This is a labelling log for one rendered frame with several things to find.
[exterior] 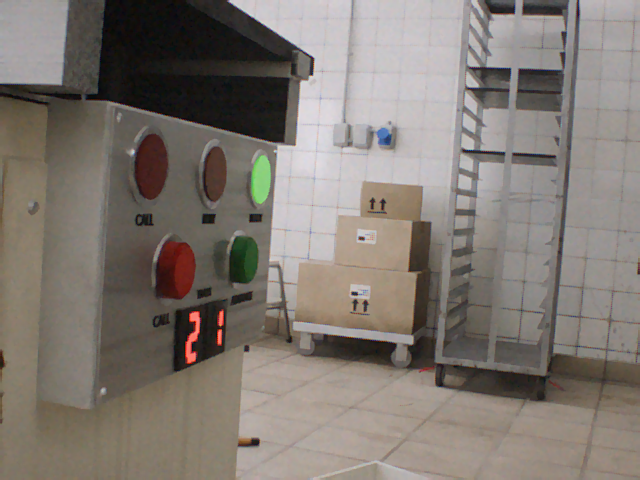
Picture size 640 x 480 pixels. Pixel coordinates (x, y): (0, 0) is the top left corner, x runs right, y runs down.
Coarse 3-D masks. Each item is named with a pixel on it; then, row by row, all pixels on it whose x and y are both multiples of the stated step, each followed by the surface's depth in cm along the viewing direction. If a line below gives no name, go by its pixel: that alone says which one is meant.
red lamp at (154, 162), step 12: (144, 144) 38; (156, 144) 40; (144, 156) 39; (156, 156) 40; (144, 168) 39; (156, 168) 40; (144, 180) 39; (156, 180) 40; (144, 192) 39; (156, 192) 40
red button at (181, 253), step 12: (168, 252) 42; (180, 252) 42; (192, 252) 43; (168, 264) 41; (180, 264) 42; (192, 264) 43; (168, 276) 41; (180, 276) 42; (192, 276) 44; (168, 288) 41; (180, 288) 42
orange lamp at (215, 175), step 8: (216, 152) 47; (208, 160) 46; (216, 160) 47; (224, 160) 48; (208, 168) 46; (216, 168) 47; (224, 168) 48; (208, 176) 46; (216, 176) 47; (224, 176) 48; (208, 184) 46; (216, 184) 47; (224, 184) 49; (208, 192) 46; (216, 192) 48; (216, 200) 48
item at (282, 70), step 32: (160, 64) 62; (192, 64) 61; (224, 64) 61; (256, 64) 60; (288, 64) 59; (64, 96) 65; (160, 96) 62; (192, 96) 62; (224, 96) 61; (256, 96) 60; (288, 96) 60; (224, 128) 61; (256, 128) 60; (288, 128) 60
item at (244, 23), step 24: (120, 0) 43; (144, 0) 43; (168, 0) 42; (192, 0) 43; (216, 0) 46; (120, 24) 50; (144, 24) 49; (168, 24) 49; (192, 24) 48; (216, 24) 48; (240, 24) 50; (144, 48) 58; (168, 48) 57; (192, 48) 57; (216, 48) 56; (240, 48) 56; (264, 48) 55; (288, 48) 60; (312, 72) 66
